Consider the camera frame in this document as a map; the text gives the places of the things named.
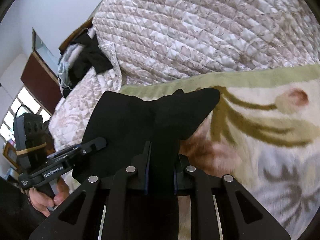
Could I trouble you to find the black pants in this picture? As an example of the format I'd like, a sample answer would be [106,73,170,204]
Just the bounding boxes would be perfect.
[71,87,221,240]

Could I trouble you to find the left hand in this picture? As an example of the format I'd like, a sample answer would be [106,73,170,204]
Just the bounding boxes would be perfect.
[29,178,69,217]

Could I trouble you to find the quilted floral beige comforter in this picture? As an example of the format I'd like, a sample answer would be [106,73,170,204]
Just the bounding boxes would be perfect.
[92,0,319,85]

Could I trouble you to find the black garment on pile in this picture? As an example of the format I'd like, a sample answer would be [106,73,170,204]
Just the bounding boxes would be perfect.
[68,30,113,88]

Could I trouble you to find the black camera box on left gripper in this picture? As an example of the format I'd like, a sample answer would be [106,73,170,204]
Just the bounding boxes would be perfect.
[14,113,47,172]

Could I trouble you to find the light grey clothes pile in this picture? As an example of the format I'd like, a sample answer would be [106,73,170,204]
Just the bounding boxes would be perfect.
[57,27,95,98]

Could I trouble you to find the floral fleece blanket green border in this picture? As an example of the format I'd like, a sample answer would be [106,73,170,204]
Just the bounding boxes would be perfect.
[121,65,319,239]

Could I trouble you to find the window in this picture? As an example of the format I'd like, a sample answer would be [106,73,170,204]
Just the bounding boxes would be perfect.
[1,86,52,142]

